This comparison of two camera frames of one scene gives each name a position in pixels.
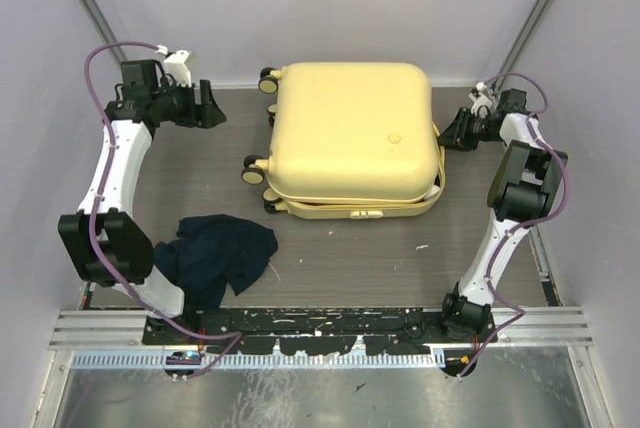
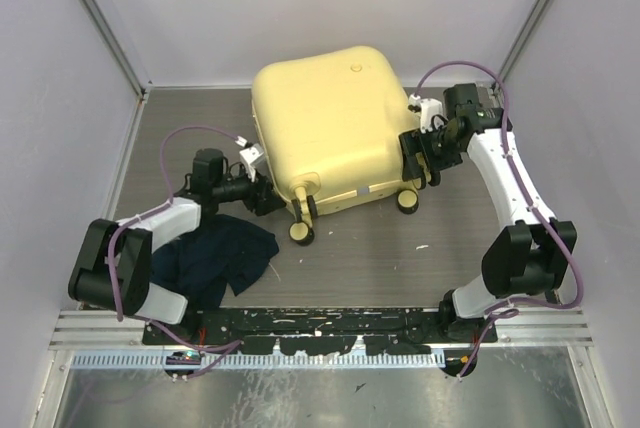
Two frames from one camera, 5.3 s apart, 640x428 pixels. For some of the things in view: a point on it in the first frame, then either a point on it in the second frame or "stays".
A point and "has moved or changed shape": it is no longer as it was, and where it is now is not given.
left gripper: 213,114 → 262,198
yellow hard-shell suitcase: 349,141 has moved or changed shape
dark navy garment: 208,251 stays
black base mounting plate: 312,331 stays
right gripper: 457,135 → 416,141
